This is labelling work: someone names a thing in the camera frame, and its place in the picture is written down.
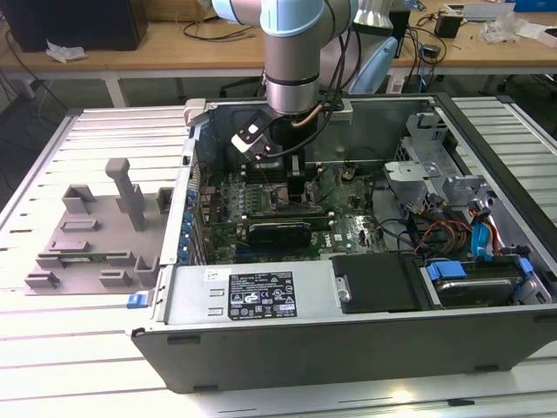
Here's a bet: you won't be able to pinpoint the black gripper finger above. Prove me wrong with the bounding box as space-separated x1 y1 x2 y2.
287 172 306 206

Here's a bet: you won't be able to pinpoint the CPU socket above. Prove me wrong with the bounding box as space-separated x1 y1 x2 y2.
267 180 317 214

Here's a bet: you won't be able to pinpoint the black RAM slot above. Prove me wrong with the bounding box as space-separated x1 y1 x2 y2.
250 171 318 182
252 162 318 172

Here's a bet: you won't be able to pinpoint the installed green RAM stick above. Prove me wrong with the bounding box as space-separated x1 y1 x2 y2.
243 210 334 224

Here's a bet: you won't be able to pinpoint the black graphics card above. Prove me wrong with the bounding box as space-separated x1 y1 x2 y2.
247 219 313 254

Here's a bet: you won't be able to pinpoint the green motherboard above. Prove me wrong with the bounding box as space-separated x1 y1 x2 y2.
191 163 419 265

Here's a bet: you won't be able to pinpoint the black power supply label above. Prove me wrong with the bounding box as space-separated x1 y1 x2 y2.
229 272 298 322

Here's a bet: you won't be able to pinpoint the silver metal drive cage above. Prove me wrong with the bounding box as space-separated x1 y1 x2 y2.
382 111 497 212

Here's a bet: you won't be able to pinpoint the silver power supply unit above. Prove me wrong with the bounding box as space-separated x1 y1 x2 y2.
164 260 339 326

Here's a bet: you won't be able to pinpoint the tall black box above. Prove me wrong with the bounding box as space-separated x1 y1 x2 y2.
389 8 413 60

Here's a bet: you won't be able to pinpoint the black open PC case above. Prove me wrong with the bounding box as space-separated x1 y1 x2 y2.
130 91 557 395

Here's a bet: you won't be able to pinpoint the blue disk carrier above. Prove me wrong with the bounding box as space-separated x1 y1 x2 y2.
425 256 535 306

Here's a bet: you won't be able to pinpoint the wooden desk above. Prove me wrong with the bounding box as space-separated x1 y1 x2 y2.
0 0 557 110

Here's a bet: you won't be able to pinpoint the small black cube box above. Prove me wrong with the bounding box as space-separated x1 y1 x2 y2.
434 12 462 38

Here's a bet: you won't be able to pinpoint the grey plastic parts rack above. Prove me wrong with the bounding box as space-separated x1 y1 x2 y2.
23 157 175 297

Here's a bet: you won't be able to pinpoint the silver hard disk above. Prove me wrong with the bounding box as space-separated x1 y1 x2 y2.
434 278 514 308

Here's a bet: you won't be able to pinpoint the black computer tower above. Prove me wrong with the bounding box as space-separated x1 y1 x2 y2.
12 0 149 52

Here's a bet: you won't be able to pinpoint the crumpled white paper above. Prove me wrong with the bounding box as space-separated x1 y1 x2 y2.
45 38 88 64

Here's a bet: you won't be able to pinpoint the clear plastic bags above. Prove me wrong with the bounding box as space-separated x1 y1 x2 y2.
480 12 523 44

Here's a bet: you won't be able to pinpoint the blue flat box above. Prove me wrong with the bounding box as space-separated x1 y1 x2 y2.
513 0 557 12

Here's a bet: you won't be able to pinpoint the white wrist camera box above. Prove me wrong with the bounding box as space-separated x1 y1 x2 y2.
230 111 274 163
320 98 353 126

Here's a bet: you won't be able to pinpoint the black camera cable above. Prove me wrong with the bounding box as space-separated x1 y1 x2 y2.
316 0 363 131

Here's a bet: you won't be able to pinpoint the light grey case handle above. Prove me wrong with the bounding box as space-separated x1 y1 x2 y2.
183 98 210 128

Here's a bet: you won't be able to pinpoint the red yellow wire bundle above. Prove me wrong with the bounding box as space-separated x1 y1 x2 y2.
428 219 473 253

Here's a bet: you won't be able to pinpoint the blue flat data wire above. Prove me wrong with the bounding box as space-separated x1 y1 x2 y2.
472 220 495 263

